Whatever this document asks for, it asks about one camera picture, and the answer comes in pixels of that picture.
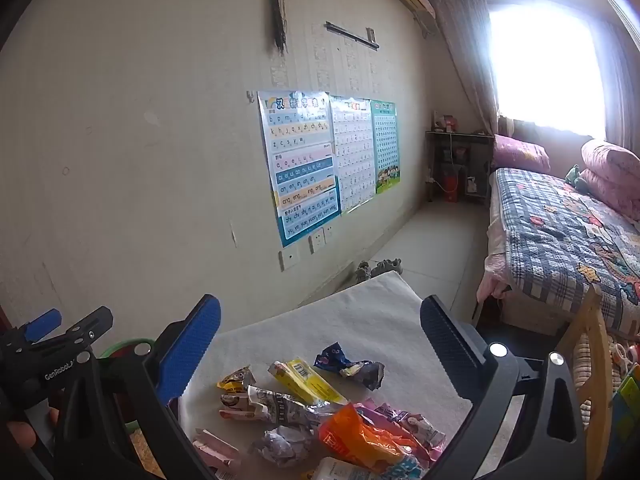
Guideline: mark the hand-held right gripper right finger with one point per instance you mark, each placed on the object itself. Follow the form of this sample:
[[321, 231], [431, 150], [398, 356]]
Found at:
[[447, 340]]

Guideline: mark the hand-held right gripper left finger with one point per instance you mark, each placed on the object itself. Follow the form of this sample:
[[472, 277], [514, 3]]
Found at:
[[192, 347]]

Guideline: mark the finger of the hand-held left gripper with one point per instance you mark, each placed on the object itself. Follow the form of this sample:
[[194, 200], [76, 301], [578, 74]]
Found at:
[[44, 322], [87, 327]]

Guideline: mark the green rimmed red bin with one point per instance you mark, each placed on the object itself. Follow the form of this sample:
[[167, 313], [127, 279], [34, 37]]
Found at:
[[117, 349]]

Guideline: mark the small yellow face wrapper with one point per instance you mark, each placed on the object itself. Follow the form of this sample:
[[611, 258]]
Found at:
[[235, 379]]

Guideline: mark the pink printed wrapper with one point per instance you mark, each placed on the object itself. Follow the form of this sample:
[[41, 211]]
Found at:
[[410, 422]]

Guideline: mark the cream printed snack wrapper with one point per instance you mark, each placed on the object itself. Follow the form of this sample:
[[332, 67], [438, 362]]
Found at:
[[270, 404]]

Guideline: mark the blue wrapper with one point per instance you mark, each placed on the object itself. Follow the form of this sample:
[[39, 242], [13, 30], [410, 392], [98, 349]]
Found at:
[[347, 364]]

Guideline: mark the white pink snack box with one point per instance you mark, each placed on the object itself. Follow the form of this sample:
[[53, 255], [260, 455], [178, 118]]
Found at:
[[215, 454]]

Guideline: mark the long yellow snack wrapper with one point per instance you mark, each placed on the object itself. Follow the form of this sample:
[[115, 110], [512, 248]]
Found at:
[[307, 382]]

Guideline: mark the orange snack packet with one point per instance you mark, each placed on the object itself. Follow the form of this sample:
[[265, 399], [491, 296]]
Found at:
[[360, 437]]

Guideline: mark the grey foil wrapper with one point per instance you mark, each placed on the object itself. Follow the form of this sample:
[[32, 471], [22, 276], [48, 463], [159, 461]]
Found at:
[[282, 445]]

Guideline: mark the white blue carton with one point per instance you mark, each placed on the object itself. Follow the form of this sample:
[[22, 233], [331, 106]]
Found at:
[[335, 470]]

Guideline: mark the person's left hand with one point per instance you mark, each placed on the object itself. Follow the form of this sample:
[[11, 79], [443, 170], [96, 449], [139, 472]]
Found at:
[[21, 437]]

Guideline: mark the grey shoe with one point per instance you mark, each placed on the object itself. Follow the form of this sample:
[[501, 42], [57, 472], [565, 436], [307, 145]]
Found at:
[[362, 271], [387, 266]]

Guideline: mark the pink bed sheet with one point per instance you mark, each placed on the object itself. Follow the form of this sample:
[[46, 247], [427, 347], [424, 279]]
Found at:
[[495, 255]]

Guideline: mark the white table cloth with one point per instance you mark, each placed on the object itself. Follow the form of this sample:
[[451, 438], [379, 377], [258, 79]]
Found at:
[[350, 310]]

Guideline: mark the wooden chair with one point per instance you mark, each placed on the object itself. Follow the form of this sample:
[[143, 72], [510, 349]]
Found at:
[[592, 340]]

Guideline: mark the bed with patchwork quilt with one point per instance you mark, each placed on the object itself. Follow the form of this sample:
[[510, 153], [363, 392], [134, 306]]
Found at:
[[550, 230]]

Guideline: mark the red bucket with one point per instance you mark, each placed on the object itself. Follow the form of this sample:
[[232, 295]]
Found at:
[[449, 189]]

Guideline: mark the colourful plastic toy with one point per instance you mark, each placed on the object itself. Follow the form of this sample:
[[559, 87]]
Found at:
[[627, 400]]

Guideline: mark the pink pillow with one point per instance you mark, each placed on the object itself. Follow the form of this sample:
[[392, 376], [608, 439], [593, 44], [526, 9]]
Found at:
[[520, 155]]

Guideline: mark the dark metal shelf rack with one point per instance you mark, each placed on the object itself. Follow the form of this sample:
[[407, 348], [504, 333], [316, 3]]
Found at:
[[460, 135]]

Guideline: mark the green plush toy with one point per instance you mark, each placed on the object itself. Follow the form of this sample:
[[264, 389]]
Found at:
[[576, 177]]

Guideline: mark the small items on rack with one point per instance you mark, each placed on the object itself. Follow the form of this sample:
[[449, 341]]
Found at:
[[444, 122]]

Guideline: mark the folded pink quilt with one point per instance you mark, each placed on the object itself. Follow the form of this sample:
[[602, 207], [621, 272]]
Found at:
[[612, 170]]

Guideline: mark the patterned curtain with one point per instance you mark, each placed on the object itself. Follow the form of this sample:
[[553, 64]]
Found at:
[[462, 60]]

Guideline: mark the bright window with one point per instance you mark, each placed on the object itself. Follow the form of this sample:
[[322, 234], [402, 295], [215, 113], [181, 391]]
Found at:
[[545, 65]]

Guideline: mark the white wall socket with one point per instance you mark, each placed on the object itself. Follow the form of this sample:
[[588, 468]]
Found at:
[[289, 259], [316, 242], [330, 235]]

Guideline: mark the green chart wall poster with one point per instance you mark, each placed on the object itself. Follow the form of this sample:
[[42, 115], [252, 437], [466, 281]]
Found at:
[[386, 145]]

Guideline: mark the blue letter wall poster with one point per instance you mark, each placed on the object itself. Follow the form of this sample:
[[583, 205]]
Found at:
[[300, 170]]

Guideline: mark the white chart wall poster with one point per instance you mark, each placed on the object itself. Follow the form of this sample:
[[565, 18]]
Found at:
[[352, 155]]

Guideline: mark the metal wall rail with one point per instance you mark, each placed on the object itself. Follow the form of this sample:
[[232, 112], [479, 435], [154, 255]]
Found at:
[[350, 35]]

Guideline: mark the black wall strip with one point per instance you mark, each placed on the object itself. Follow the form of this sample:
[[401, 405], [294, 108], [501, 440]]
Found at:
[[277, 10]]

